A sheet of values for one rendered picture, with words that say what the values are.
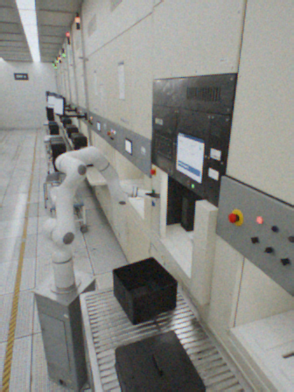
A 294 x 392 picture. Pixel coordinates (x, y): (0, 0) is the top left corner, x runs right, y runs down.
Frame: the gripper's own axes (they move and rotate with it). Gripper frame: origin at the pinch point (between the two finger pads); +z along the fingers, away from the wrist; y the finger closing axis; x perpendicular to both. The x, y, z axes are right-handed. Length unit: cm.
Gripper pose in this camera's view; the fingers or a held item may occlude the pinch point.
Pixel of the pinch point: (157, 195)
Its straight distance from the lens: 193.6
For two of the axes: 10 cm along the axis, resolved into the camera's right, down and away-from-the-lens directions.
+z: 9.7, 1.6, 1.9
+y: 1.9, 0.4, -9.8
